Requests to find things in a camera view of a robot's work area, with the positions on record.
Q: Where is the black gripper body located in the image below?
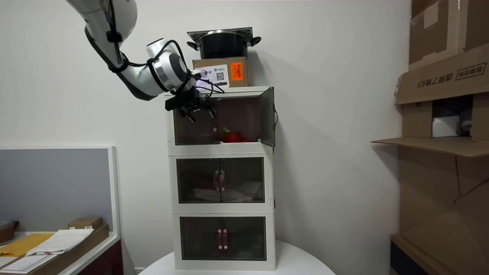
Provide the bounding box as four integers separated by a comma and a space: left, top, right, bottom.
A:
163, 75, 215, 115

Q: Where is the red object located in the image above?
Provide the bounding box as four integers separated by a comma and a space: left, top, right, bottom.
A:
218, 130, 245, 144

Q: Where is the cardboard box with orange label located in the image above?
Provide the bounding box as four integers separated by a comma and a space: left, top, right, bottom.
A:
190, 55, 250, 89

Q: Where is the white framed cabinet door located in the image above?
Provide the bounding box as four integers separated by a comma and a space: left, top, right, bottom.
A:
256, 86, 279, 150

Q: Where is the black cooking pot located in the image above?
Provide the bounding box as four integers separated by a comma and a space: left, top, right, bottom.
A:
184, 30, 262, 62

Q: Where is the silver pot lid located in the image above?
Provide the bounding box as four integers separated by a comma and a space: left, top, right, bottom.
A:
186, 26, 254, 39

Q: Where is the white three-tier cabinet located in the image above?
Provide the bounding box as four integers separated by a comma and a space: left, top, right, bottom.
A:
166, 85, 279, 272

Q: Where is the grey partition panel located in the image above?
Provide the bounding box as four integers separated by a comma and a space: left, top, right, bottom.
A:
0, 146, 120, 242

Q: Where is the white topped desk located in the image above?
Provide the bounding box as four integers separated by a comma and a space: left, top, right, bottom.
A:
0, 231, 125, 275

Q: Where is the flat cardboard tray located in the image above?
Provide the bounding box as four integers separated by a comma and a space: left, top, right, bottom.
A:
0, 217, 109, 275

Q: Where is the white paper sheet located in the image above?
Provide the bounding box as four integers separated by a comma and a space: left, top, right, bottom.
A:
25, 228, 96, 257

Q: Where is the yellow envelope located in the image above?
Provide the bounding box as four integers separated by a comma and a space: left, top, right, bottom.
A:
0, 233, 54, 260

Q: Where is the white foam block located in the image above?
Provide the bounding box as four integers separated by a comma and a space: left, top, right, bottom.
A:
430, 114, 473, 140

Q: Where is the large folded cardboard box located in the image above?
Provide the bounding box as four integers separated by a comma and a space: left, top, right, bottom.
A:
369, 43, 489, 275

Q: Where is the stacked cardboard box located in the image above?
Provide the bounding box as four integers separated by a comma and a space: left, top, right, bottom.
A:
407, 0, 489, 72

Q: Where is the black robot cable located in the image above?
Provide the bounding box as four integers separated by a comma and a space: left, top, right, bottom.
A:
103, 0, 225, 98

